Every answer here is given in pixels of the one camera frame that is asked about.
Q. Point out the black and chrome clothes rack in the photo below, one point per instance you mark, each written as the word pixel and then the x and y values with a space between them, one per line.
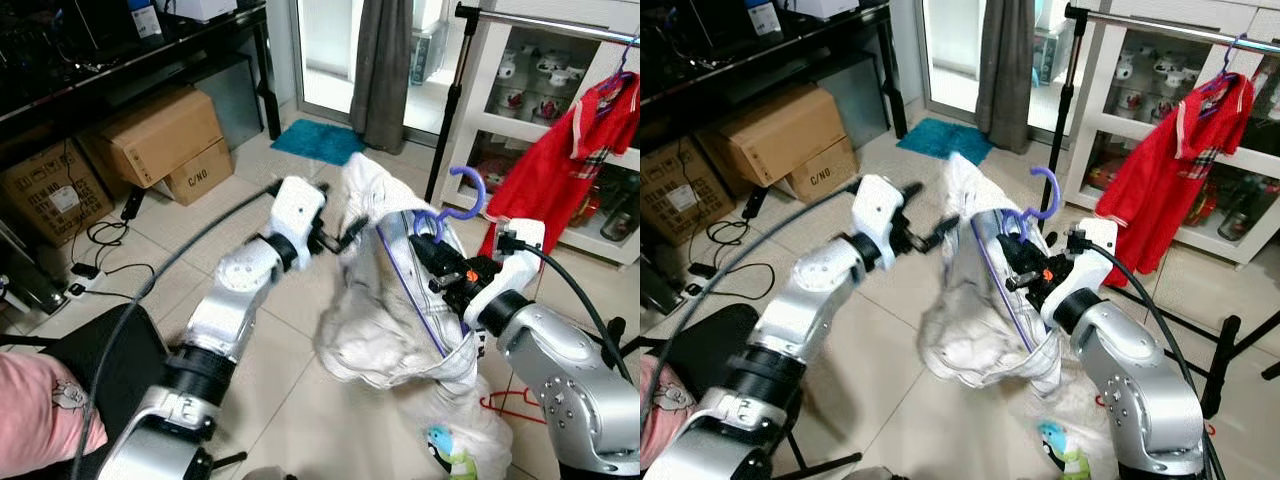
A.
pixel 1065 100
pixel 454 90

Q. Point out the person's pink clothed leg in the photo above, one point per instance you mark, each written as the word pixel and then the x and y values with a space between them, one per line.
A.
pixel 40 410
pixel 665 415

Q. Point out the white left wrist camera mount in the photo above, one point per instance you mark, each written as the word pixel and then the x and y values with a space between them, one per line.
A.
pixel 295 210
pixel 878 210

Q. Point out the white labelled carton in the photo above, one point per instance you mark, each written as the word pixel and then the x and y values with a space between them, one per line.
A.
pixel 765 20
pixel 148 20

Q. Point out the red shirt with striped trim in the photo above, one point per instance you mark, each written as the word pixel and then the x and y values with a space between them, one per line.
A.
pixel 1160 180
pixel 560 170

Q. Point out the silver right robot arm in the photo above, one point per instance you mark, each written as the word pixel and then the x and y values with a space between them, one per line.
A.
pixel 560 370
pixel 1140 380

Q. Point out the grey curtain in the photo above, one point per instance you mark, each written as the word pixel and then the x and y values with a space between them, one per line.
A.
pixel 380 70
pixel 1005 70

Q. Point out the red plastic hanger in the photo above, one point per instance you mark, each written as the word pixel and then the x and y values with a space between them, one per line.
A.
pixel 1102 402
pixel 487 404

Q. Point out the purple plastic hanger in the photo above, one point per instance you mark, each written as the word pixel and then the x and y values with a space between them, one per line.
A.
pixel 1052 190
pixel 478 190
pixel 1228 62
pixel 622 60

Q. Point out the teal floor mat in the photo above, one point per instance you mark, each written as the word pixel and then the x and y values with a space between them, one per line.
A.
pixel 315 142
pixel 940 140

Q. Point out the large plain cardboard box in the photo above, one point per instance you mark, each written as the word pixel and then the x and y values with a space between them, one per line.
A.
pixel 785 125
pixel 160 130

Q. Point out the small printed cardboard box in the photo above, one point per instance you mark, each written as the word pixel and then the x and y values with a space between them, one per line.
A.
pixel 825 175
pixel 205 175

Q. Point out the white power strip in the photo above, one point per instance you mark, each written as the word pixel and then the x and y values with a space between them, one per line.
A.
pixel 85 280
pixel 705 270

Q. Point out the white flat box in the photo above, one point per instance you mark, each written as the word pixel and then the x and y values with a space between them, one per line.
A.
pixel 828 8
pixel 208 8

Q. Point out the white glass door cabinet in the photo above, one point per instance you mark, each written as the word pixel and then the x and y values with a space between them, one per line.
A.
pixel 478 125
pixel 1100 130

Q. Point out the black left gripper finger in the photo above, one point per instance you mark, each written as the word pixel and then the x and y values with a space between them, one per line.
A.
pixel 352 228
pixel 346 245
pixel 940 228
pixel 932 245

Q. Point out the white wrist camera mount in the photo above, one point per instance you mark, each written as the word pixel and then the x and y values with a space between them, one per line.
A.
pixel 515 270
pixel 1090 270
pixel 878 210
pixel 295 210

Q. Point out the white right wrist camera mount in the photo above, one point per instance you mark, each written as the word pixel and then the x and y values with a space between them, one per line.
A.
pixel 515 270
pixel 1090 270

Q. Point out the white puffy jacket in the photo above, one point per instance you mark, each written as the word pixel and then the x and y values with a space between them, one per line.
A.
pixel 375 330
pixel 975 340

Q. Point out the black desk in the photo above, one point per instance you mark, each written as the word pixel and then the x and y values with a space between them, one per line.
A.
pixel 760 55
pixel 120 72

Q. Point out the cardboard box with white label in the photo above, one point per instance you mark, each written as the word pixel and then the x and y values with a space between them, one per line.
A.
pixel 45 200
pixel 680 195

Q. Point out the white printed garment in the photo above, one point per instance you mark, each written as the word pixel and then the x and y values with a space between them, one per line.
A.
pixel 1095 440
pixel 490 440

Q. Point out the grey computer case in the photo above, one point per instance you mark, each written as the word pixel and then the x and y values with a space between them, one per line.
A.
pixel 240 100
pixel 860 95

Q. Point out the black power adapter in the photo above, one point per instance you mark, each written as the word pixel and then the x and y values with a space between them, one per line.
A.
pixel 755 203
pixel 133 205

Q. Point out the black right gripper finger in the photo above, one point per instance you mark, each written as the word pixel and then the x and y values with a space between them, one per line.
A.
pixel 443 250
pixel 1020 262
pixel 1033 250
pixel 428 260

